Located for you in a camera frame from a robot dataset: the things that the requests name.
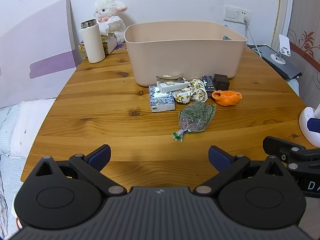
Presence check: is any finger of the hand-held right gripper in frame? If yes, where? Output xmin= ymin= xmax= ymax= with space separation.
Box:
xmin=262 ymin=136 xmax=320 ymax=172

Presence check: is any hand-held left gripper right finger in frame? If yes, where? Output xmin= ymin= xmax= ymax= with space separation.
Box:
xmin=194 ymin=145 xmax=288 ymax=197

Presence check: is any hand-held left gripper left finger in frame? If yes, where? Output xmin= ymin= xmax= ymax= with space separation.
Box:
xmin=34 ymin=144 xmax=127 ymax=196

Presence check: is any white round device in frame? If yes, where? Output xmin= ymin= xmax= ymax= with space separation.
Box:
xmin=299 ymin=106 xmax=320 ymax=148

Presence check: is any dried lavender bag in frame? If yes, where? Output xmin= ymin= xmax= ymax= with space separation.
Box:
xmin=172 ymin=101 xmax=216 ymax=142

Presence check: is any orange plush cloth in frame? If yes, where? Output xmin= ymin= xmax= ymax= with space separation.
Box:
xmin=212 ymin=90 xmax=243 ymax=107

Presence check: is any floral fabric scrunchie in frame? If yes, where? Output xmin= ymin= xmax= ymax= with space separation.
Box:
xmin=172 ymin=79 xmax=208 ymax=104

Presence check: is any black printed box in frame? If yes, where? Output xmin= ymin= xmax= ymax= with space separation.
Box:
xmin=202 ymin=75 xmax=217 ymax=92

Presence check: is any dark brown box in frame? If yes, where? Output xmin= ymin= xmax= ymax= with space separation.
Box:
xmin=214 ymin=74 xmax=231 ymax=91

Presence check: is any white pillow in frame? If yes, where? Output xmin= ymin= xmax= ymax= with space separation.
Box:
xmin=9 ymin=98 xmax=57 ymax=159

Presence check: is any blue patterned tissue packet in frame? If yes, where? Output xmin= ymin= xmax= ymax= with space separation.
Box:
xmin=149 ymin=85 xmax=176 ymax=113

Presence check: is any grey laptop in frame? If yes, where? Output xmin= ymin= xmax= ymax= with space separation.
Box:
xmin=246 ymin=44 xmax=303 ymax=79

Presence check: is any small white box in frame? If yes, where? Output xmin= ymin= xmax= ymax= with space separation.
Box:
xmin=157 ymin=79 xmax=190 ymax=94

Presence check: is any brown hair clip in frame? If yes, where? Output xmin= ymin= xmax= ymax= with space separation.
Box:
xmin=156 ymin=72 xmax=187 ymax=83

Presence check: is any light blue checked bedsheet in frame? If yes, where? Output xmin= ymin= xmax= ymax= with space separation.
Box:
xmin=0 ymin=104 xmax=28 ymax=238

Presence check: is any white phone stand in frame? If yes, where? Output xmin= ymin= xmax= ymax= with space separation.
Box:
xmin=271 ymin=34 xmax=293 ymax=65

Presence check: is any gold foil box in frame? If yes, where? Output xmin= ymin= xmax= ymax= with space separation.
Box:
xmin=78 ymin=42 xmax=88 ymax=58

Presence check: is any beige plastic basket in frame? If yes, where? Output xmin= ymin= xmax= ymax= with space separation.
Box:
xmin=124 ymin=21 xmax=248 ymax=87

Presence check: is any tissue box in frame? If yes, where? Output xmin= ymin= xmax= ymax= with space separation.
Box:
xmin=101 ymin=31 xmax=118 ymax=55

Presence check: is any white thermos bottle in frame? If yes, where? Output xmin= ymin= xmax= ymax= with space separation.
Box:
xmin=80 ymin=19 xmax=106 ymax=64

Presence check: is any white and purple board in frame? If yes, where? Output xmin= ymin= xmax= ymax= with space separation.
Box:
xmin=0 ymin=0 xmax=84 ymax=108

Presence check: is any white tissue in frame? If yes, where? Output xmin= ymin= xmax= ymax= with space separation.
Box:
xmin=97 ymin=16 xmax=122 ymax=36

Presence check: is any white plush lamb toy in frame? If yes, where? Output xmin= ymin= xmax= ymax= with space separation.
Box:
xmin=94 ymin=0 xmax=128 ymax=45

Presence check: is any white plug cable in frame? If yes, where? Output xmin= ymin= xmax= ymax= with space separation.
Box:
xmin=244 ymin=16 xmax=263 ymax=57

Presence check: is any white wall socket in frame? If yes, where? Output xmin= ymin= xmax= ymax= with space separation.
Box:
xmin=223 ymin=4 xmax=251 ymax=24

